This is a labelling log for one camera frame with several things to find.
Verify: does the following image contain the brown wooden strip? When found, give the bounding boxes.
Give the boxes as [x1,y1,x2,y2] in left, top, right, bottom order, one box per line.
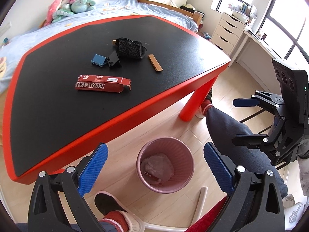
[148,54,163,72]

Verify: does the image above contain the white stool leg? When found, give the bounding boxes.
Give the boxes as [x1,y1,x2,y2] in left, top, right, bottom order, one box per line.
[144,186,208,232]

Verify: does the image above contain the white drawer cabinet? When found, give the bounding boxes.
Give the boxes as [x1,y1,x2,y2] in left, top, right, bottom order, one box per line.
[211,13,246,55]

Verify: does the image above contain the blue small box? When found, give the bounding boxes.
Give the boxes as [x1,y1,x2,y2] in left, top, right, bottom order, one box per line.
[91,54,107,67]

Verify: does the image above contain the pink plush toy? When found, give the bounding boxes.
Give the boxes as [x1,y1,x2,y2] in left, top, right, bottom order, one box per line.
[43,0,62,26]

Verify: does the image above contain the red cardboard box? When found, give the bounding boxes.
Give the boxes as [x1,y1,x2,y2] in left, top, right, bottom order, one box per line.
[75,75,132,93]

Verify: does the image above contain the pink ribbed trash bin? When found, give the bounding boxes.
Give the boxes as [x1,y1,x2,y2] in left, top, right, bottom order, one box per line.
[136,137,194,194]

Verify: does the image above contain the white desk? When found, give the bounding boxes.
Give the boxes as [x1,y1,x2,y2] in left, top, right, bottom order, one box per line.
[229,30,281,94]

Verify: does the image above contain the white wall socket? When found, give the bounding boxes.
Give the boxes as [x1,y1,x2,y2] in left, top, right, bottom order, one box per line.
[0,21,12,36]

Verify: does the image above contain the black small box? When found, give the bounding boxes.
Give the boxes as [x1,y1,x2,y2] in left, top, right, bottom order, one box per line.
[107,51,122,70]

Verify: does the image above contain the red stool seat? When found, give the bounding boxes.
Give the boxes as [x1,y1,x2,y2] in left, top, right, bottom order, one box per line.
[185,197,227,232]

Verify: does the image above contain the green plush toy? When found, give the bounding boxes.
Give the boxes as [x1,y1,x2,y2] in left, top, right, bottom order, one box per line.
[51,0,96,23]

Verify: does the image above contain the black mesh cloth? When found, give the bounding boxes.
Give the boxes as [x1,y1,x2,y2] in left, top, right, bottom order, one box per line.
[115,38,147,62]

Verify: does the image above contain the black window frame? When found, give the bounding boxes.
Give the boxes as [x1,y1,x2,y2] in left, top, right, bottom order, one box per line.
[212,0,308,64]

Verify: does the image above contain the bed with blue sheet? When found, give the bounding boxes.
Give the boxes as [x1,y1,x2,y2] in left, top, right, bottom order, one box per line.
[1,0,199,93]

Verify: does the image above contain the red table with black top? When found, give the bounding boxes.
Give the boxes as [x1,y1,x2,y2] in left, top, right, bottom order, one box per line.
[3,15,230,184]

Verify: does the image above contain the person left leg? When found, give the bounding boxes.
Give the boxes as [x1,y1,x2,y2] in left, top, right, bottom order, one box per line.
[17,190,146,232]

